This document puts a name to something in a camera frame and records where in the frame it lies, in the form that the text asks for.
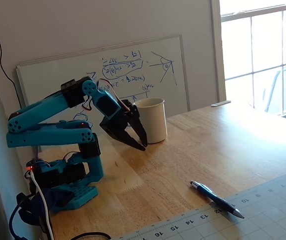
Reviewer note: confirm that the white mug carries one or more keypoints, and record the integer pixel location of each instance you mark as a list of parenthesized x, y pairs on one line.
[(154, 120)]

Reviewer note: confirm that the dark blue table clamp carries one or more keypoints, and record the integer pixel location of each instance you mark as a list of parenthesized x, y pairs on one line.
[(55, 197)]

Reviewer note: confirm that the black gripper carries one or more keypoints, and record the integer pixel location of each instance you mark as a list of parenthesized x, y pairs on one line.
[(123, 123)]

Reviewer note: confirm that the teal five-joint robot arm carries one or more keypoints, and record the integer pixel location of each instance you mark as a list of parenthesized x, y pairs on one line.
[(50, 105)]

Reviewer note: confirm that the whiteboard with blue writing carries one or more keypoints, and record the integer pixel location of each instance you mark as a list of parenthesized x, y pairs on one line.
[(58, 72)]

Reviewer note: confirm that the white window frame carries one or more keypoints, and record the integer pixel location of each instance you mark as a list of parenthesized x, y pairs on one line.
[(217, 50)]

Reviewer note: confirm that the grey cutting mat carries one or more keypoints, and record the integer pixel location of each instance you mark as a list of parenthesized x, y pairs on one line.
[(270, 212)]

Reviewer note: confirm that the outdoor chair behind window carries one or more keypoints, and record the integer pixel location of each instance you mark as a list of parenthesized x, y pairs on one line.
[(272, 92)]

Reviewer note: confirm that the black and silver pen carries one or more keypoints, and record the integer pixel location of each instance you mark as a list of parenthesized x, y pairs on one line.
[(215, 197)]

